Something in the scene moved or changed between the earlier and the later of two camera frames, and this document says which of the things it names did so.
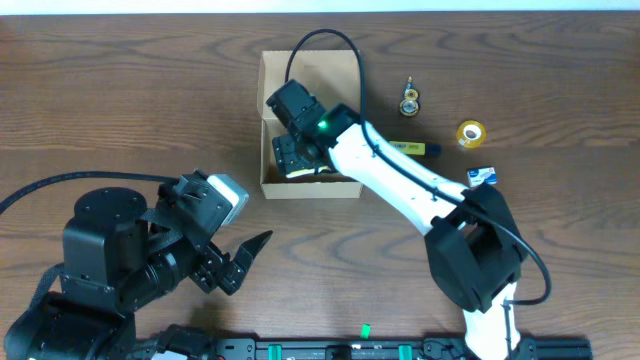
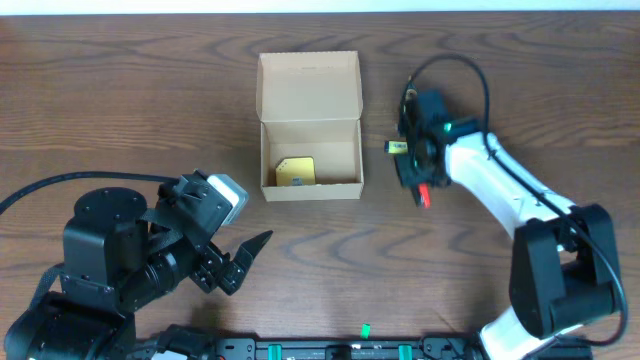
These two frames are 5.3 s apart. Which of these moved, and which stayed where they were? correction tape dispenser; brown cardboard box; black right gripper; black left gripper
Moved: black right gripper
Stayed: correction tape dispenser; black left gripper; brown cardboard box
